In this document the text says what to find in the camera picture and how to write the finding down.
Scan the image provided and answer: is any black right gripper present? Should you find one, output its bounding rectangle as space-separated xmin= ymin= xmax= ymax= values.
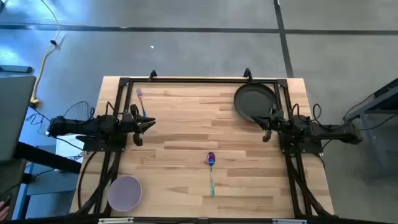
xmin=251 ymin=105 xmax=285 ymax=143

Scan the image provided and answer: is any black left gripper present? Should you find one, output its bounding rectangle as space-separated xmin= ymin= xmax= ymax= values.
xmin=121 ymin=104 xmax=157 ymax=147

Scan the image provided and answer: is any iridescent metal fork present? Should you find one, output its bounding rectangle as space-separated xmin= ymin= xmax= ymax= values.
xmin=136 ymin=88 xmax=147 ymax=118

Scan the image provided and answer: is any black round plate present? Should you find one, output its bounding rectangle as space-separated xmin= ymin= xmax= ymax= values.
xmin=233 ymin=82 xmax=280 ymax=123

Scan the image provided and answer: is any iridescent metal spoon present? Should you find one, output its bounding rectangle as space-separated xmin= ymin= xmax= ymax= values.
xmin=206 ymin=151 xmax=216 ymax=197

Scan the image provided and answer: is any lilac round bowl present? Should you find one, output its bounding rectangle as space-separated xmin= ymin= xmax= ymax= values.
xmin=107 ymin=175 xmax=143 ymax=213

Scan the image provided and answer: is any white paper sheet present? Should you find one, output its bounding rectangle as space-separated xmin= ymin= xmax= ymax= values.
xmin=55 ymin=133 xmax=85 ymax=162

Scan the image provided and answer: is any silver aluminium strip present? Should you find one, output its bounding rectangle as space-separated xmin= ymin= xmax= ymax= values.
xmin=272 ymin=218 xmax=308 ymax=224
xmin=98 ymin=217 xmax=134 ymax=224

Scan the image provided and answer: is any black slanted beam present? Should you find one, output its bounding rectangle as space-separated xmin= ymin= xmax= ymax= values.
xmin=14 ymin=141 xmax=82 ymax=174

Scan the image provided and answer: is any grey-blue low shelf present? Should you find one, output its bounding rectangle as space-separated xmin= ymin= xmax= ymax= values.
xmin=26 ymin=169 xmax=80 ymax=197

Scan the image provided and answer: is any grey metal cart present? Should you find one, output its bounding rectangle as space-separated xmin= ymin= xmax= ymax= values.
xmin=343 ymin=77 xmax=398 ymax=184

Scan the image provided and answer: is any grey side table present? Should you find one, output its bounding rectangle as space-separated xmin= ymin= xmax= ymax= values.
xmin=0 ymin=74 xmax=37 ymax=162

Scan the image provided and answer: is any flat dark device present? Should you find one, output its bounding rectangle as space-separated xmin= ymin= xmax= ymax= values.
xmin=0 ymin=64 xmax=34 ymax=74

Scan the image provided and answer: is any person's hand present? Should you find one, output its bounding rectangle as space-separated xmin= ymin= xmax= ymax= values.
xmin=0 ymin=200 xmax=11 ymax=221

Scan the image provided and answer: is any black metal table frame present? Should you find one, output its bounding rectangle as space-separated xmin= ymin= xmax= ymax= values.
xmin=70 ymin=76 xmax=335 ymax=224

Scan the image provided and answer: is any thick black cable loop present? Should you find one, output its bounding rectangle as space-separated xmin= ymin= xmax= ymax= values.
xmin=76 ymin=151 xmax=100 ymax=212

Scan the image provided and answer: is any yellow power cable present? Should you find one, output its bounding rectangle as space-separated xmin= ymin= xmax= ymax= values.
xmin=29 ymin=0 xmax=62 ymax=108

